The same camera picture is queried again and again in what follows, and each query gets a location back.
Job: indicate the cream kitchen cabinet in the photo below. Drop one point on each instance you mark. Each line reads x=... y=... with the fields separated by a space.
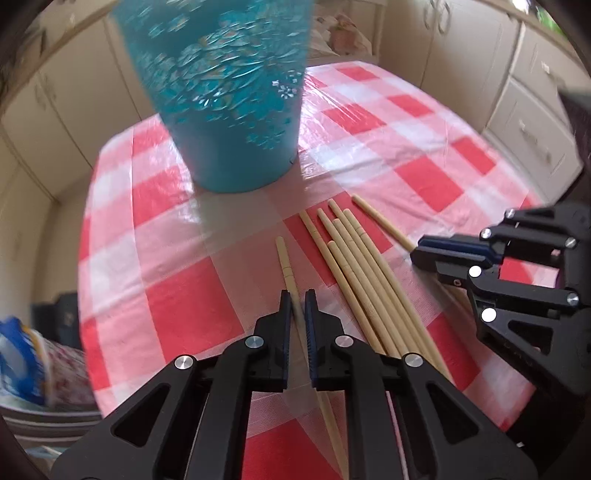
x=452 y=60
x=69 y=115

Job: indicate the dark blue box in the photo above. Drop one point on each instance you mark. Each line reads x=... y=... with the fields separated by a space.
x=57 y=314

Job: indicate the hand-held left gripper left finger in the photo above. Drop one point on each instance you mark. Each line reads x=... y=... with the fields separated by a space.
x=286 y=318

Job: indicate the blue white plastic bag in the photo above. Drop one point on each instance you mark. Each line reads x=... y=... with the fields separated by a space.
x=21 y=360

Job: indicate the teal perforated plastic basket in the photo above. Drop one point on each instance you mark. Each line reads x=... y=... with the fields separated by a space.
x=221 y=115

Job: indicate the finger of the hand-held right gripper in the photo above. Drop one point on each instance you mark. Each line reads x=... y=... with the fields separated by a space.
x=438 y=267
x=461 y=247

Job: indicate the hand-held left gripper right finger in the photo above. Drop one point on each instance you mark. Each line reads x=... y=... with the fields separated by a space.
x=310 y=323

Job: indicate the cream drawer cabinet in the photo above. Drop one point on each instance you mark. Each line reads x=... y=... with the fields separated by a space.
x=531 y=115

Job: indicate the slender wooden chopstick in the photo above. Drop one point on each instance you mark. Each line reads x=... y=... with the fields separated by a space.
x=287 y=272
x=378 y=219

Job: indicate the pile of bamboo chopsticks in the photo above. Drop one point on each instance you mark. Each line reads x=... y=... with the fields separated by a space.
x=355 y=277

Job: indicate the red white checkered tablecloth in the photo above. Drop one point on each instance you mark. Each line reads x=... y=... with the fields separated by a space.
x=184 y=295

